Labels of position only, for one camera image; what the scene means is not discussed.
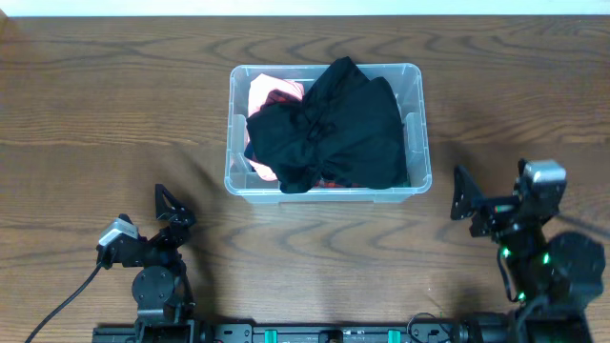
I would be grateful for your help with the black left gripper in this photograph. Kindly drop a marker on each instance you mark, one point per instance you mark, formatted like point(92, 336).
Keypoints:
point(181, 225)

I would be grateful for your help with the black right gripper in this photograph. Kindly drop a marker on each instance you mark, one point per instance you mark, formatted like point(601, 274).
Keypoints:
point(501, 210)

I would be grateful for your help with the large black garment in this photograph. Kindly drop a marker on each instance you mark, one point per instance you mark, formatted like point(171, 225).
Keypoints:
point(347, 126)

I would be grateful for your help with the pink shirt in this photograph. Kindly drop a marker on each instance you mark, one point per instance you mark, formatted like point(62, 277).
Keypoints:
point(263, 84)

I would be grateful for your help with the red navy plaid shirt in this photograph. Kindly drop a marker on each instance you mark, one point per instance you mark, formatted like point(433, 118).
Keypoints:
point(263, 171)

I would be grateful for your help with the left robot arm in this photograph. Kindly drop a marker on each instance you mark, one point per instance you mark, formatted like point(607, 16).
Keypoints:
point(161, 289)

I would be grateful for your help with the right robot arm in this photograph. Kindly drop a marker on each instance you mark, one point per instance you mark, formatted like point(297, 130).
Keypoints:
point(551, 280)

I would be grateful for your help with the clear plastic storage bin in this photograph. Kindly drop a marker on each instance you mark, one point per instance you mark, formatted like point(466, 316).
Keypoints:
point(405, 80)

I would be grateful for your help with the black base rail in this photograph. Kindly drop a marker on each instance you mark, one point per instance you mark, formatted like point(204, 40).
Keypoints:
point(424, 330)

